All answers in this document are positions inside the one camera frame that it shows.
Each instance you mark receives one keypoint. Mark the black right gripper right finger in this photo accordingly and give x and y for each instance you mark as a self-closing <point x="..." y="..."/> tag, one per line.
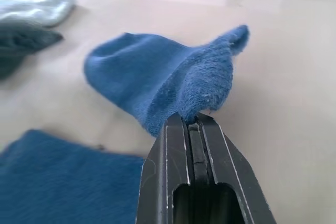
<point x="236" y="171"/>

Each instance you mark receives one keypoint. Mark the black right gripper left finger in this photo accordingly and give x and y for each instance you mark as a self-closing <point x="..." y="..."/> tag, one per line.
<point x="162" y="171"/>

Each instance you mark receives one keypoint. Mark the medium blue sock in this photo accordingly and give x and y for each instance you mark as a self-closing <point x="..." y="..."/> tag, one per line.
<point x="162" y="77"/>

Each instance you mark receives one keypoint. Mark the dark blue sock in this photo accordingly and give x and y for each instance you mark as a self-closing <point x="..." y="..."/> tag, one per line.
<point x="68" y="182"/>

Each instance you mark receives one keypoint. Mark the dark grey-green sock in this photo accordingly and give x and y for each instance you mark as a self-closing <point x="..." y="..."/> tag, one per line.
<point x="18" y="43"/>

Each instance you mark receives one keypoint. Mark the light blue sock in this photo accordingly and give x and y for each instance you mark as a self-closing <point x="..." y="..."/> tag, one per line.
<point x="39" y="6"/>

